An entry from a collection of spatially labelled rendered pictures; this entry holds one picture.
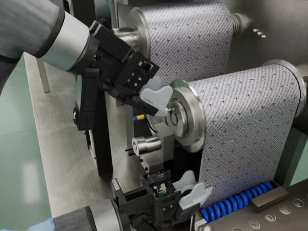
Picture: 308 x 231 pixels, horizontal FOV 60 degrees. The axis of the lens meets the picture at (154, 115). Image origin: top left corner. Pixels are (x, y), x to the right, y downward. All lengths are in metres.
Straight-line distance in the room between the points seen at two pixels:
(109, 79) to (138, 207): 0.23
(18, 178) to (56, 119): 1.22
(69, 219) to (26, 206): 1.66
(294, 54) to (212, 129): 0.32
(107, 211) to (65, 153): 0.56
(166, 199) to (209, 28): 0.43
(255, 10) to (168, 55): 0.28
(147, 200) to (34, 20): 0.34
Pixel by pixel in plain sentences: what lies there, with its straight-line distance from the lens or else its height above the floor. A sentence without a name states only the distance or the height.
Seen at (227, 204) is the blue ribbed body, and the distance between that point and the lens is 0.66.
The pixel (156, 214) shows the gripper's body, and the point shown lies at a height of 1.12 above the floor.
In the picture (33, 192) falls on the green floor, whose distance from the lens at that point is 2.23.
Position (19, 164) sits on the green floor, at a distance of 2.52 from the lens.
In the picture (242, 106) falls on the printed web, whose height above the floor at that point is 1.28.
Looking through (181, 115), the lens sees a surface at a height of 1.27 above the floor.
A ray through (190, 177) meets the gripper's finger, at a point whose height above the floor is 1.12.
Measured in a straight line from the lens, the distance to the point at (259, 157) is 0.66.
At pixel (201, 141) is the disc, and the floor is 1.24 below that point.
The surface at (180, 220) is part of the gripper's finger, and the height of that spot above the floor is 1.09.
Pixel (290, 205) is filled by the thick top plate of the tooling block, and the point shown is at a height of 1.03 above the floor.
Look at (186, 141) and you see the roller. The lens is 0.52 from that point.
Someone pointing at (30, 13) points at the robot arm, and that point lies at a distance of 0.37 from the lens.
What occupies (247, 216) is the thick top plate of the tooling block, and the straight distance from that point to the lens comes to 0.66.
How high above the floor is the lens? 1.53
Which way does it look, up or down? 32 degrees down
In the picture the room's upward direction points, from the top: straight up
